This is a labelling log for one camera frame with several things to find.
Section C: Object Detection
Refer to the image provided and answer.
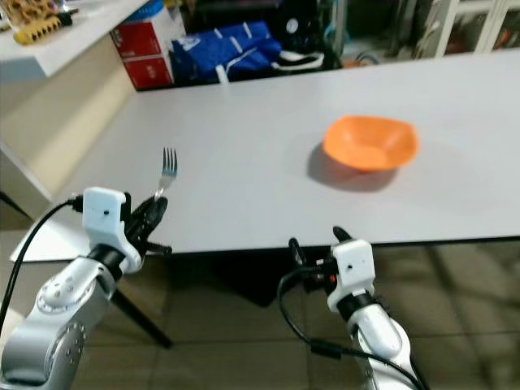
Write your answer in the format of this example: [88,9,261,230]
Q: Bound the silver metal fork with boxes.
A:
[153,146,180,202]

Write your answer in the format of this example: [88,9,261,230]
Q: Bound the orange plastic plate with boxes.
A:
[321,114,421,173]

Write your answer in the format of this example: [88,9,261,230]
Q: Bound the white dining table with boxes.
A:
[7,48,520,349]

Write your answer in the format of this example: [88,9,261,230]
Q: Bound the red cardboard box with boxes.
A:
[111,3,182,91]

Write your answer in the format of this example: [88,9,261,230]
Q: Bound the blue fabric bag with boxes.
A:
[168,19,282,83]

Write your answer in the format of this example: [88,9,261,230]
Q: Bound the white counter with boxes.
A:
[0,0,152,217]

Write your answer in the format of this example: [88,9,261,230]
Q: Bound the black white shoe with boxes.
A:
[271,46,335,71]

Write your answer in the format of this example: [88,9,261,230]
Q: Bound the yellow snack pack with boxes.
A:
[25,15,79,46]

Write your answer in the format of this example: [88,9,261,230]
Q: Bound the clear pretzel jar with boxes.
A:
[3,0,67,26]

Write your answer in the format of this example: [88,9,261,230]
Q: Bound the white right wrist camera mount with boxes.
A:
[327,239,376,314]

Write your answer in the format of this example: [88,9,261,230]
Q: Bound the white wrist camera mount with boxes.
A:
[80,186,138,274]
[327,239,376,314]

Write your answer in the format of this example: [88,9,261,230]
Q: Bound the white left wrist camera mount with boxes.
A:
[80,186,138,274]

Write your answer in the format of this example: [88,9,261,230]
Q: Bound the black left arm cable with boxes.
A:
[0,196,85,311]

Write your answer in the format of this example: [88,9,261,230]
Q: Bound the white shelf frame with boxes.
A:
[340,0,520,59]

